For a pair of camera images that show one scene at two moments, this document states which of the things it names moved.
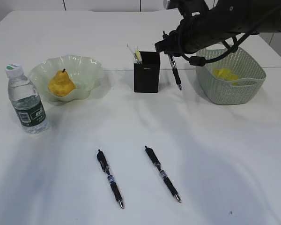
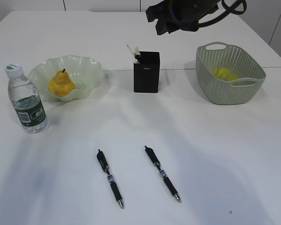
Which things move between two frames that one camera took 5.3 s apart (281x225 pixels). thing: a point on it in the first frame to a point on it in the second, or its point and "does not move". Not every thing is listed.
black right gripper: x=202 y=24 to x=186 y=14
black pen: x=173 y=63 to x=138 y=57
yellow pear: x=60 y=85 does not move
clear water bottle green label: x=25 y=100 does not move
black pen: x=157 y=162 does not move
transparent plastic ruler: x=134 y=58 does not move
